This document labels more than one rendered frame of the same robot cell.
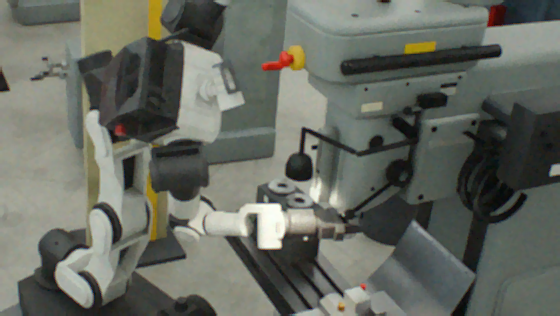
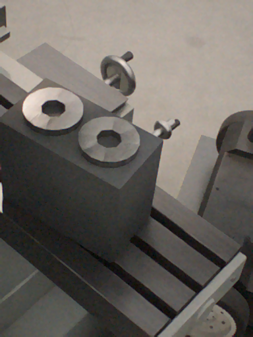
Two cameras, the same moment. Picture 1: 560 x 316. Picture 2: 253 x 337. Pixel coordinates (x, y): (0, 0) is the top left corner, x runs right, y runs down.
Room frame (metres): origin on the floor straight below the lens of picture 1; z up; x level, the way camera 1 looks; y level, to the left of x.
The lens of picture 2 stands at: (2.89, -0.47, 1.89)
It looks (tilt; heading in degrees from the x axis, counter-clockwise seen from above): 49 degrees down; 152
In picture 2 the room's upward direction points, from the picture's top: 7 degrees clockwise
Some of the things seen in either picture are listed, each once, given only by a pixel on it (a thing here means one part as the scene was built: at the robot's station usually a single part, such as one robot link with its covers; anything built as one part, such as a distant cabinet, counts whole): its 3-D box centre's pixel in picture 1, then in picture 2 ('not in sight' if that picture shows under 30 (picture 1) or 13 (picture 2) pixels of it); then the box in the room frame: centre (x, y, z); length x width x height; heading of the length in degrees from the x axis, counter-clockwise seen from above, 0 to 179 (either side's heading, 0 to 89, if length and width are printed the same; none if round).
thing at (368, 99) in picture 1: (385, 77); not in sight; (1.87, -0.37, 1.68); 0.34 x 0.24 x 0.10; 116
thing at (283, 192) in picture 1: (287, 218); (78, 167); (2.20, -0.18, 1.01); 0.22 x 0.12 x 0.20; 34
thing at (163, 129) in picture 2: not in sight; (153, 137); (1.75, 0.21, 0.49); 0.22 x 0.06 x 0.06; 116
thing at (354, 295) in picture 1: (356, 303); not in sight; (1.77, -0.37, 1.02); 0.06 x 0.05 x 0.06; 27
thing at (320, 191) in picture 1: (324, 164); not in sight; (1.80, -0.23, 1.44); 0.04 x 0.04 x 0.21; 26
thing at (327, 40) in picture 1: (384, 30); not in sight; (1.86, -0.34, 1.81); 0.47 x 0.26 x 0.16; 116
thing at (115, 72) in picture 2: not in sight; (108, 82); (1.63, 0.12, 0.61); 0.16 x 0.12 x 0.12; 116
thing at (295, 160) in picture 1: (299, 164); not in sight; (1.74, -0.16, 1.48); 0.07 x 0.07 x 0.06
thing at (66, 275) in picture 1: (94, 276); not in sight; (2.24, 0.48, 0.68); 0.21 x 0.20 x 0.13; 48
